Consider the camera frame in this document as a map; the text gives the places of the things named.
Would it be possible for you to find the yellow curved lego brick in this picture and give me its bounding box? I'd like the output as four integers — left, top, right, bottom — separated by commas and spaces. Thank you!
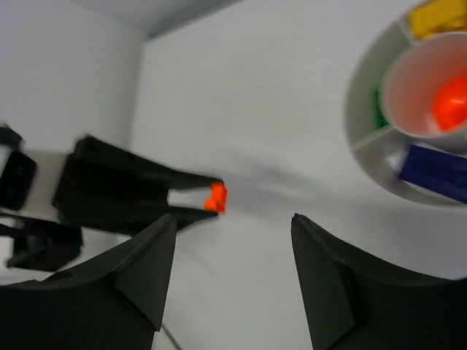
407, 0, 466, 40

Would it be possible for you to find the orange round lego piece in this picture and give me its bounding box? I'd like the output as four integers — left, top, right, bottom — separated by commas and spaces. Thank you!
432, 75, 466, 132

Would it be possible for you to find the white round divided container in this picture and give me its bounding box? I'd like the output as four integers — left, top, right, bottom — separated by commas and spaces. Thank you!
344, 1, 466, 209

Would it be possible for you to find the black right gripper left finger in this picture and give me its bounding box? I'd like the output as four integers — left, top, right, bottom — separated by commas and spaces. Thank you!
1, 214, 177, 349

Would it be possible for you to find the dark green lego brick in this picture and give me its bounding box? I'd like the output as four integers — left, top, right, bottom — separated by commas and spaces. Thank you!
373, 86, 389, 130

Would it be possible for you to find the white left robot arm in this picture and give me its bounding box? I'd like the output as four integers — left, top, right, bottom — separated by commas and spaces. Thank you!
1, 136, 226, 272

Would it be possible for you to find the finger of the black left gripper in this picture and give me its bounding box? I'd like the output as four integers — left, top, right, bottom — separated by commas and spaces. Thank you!
109, 145, 223, 190
120, 205, 219, 236

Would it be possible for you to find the orange zigzag lego piece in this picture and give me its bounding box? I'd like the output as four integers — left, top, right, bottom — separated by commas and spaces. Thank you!
204, 182, 228, 214

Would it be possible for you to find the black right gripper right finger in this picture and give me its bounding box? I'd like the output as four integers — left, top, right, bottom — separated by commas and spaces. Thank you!
291, 214, 466, 349

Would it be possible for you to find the blue lego plate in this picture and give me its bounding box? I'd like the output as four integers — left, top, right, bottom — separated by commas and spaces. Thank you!
398, 144, 466, 204

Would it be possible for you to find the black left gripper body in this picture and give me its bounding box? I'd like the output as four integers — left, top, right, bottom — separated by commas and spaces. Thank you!
53, 136, 169, 233

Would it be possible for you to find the aluminium table frame rail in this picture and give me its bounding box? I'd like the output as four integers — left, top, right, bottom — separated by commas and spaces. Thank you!
75, 0, 236, 37

